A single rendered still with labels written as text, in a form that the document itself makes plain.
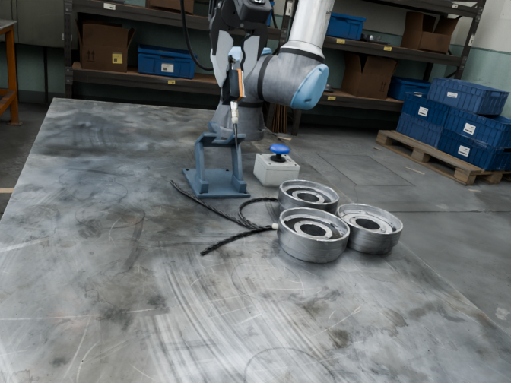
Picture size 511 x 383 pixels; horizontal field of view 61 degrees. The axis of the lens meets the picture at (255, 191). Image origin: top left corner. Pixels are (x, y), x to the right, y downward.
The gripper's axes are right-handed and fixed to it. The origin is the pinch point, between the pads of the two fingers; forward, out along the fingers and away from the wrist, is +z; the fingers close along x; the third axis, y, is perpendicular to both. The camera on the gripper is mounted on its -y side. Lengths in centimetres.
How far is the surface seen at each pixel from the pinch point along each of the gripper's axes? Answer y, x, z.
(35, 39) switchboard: 362, 57, 39
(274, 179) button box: 0.8, -11.8, 18.4
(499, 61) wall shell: 289, -399, -4
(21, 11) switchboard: 363, 66, 18
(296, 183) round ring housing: -5.6, -13.0, 16.5
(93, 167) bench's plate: 9.9, 21.5, 20.0
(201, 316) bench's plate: -34.7, 12.0, 20.0
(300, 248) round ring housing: -25.7, -4.3, 17.7
